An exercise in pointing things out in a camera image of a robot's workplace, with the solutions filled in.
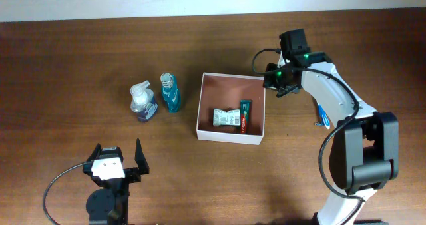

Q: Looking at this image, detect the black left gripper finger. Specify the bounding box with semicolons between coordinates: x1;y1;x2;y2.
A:
134;138;150;175
87;143;102;162

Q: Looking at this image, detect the green white soap packet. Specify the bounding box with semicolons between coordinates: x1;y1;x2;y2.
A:
212;109;241;126

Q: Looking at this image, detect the pink cardboard box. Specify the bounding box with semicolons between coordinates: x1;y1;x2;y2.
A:
196;73;266;145

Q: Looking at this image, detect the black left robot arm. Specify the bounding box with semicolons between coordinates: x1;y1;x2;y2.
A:
83;140;150;225

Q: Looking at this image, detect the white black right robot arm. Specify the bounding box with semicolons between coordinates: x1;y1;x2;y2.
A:
262;29;399;224

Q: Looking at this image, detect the clear hand soap pump bottle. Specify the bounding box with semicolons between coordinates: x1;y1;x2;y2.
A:
130;80;158;122

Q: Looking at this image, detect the teal mouthwash bottle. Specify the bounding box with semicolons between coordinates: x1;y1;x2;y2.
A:
160;73;181;113

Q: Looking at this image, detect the blue razor handle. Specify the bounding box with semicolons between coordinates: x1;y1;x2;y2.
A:
315;104;330;130

